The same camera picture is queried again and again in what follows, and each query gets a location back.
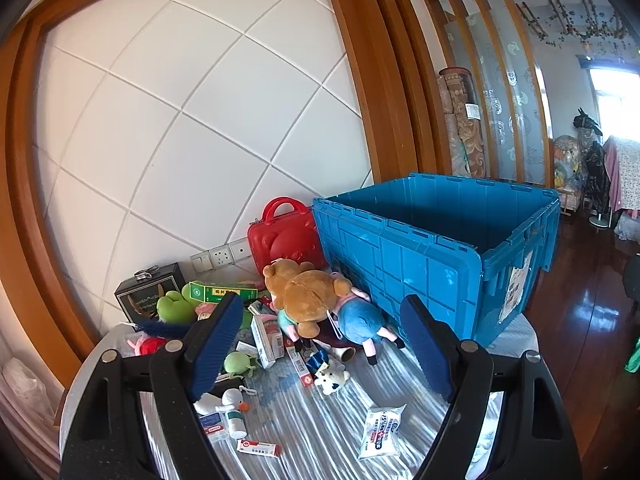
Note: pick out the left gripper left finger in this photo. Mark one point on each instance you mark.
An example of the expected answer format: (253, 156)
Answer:
(107, 438)

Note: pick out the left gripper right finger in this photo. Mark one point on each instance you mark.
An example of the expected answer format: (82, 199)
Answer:
(534, 439)

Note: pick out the blue dress pig plush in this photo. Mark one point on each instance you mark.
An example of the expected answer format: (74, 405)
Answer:
(356, 317)

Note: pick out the brown teddy bear plush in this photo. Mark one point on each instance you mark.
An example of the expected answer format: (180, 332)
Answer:
(302, 296)

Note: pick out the red dress pig plush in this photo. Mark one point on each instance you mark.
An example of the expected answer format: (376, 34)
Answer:
(143, 344)

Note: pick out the white medicine bottle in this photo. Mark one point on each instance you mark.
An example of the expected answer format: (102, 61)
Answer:
(233, 407)

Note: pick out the red white ointment box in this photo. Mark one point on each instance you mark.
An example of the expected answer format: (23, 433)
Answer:
(257, 448)

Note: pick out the black gift box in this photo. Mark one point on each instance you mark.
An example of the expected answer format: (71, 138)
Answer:
(138, 296)

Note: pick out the green frog plush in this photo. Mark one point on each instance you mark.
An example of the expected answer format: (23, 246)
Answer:
(178, 307)

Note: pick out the white wet wipes packet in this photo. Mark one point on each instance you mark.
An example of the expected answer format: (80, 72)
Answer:
(380, 433)

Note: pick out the small green plush ball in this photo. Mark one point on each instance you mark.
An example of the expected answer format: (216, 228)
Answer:
(239, 363)

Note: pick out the long green medicine box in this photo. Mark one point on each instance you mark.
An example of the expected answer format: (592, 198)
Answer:
(212, 294)

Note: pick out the white medicine box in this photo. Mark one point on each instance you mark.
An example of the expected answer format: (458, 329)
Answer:
(262, 343)

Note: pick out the blue plastic storage crate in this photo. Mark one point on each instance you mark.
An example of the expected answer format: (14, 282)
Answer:
(470, 249)

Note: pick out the small white dog plush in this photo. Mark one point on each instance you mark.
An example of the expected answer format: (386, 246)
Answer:
(331, 378)

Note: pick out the red bear-shaped toy case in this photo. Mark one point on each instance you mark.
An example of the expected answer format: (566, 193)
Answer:
(286, 230)

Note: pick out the rolled patterned carpet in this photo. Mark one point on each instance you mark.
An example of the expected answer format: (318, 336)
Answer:
(462, 120)

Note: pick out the wooden slat room divider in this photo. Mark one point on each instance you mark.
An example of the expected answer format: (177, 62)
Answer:
(490, 39)

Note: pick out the wall socket panel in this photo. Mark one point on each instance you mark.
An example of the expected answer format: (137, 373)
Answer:
(219, 257)

